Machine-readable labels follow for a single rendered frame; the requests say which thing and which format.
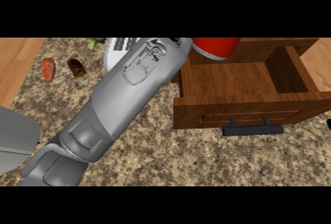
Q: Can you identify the grey rounded robot part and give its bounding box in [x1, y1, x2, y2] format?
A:
[0, 105, 41, 176]

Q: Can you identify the wooden cabinet body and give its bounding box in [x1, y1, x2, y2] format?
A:
[187, 37, 320, 66]

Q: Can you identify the orange-red sausage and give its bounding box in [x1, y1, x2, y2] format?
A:
[39, 57, 57, 83]

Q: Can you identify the green vegetable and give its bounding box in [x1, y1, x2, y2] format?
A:
[87, 37, 107, 50]

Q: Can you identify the wooden drawer front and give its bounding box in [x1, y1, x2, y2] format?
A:
[171, 91, 331, 130]

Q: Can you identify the red can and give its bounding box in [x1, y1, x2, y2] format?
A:
[190, 37, 243, 61]

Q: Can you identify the dark grey drawer handle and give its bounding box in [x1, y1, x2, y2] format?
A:
[221, 115, 285, 137]

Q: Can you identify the white appliance with dark slots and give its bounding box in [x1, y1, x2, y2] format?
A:
[103, 37, 144, 72]

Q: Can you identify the dark brown oblong food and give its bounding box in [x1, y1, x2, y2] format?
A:
[66, 58, 88, 78]

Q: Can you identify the open wooden drawer box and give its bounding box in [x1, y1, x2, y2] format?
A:
[177, 45, 323, 101]

